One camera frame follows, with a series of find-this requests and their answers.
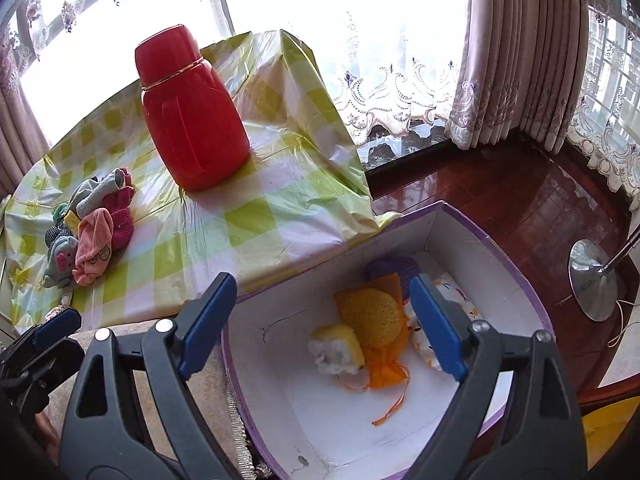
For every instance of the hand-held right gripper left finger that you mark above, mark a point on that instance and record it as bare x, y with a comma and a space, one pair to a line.
207, 320

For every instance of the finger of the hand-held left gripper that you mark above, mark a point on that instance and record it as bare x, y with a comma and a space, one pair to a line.
47, 366
55, 329

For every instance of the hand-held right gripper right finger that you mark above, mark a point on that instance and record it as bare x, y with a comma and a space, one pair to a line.
435, 325

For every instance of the white printed cloth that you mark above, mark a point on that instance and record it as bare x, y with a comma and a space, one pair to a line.
457, 295

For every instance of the orange mesh bag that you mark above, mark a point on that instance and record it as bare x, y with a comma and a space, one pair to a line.
375, 317

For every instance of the grey elephant sock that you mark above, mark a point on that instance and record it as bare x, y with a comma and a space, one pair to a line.
60, 262

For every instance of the purple knit item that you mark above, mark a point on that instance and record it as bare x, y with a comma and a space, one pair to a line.
387, 267

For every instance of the yellow and white plush toy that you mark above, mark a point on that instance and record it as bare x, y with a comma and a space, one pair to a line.
337, 347

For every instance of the white box with purple rim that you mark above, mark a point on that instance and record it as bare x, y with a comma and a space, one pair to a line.
280, 410

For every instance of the grey and white sock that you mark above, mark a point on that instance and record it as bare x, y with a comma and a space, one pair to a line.
97, 191

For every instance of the green checked plastic tablecloth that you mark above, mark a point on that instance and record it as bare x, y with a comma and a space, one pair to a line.
280, 210

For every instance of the metal floor lamp base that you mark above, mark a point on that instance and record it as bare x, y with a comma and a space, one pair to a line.
592, 280

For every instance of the dark marble window sill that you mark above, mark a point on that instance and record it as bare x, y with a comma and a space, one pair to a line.
400, 142

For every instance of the red thermos flask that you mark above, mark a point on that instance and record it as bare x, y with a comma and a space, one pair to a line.
195, 120

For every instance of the yellow object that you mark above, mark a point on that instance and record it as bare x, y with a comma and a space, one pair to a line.
607, 430

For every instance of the metal floor lamp pole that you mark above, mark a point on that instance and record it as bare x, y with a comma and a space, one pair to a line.
622, 250

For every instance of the mauve embroidered curtain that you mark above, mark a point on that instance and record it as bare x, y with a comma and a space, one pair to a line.
520, 50
17, 125

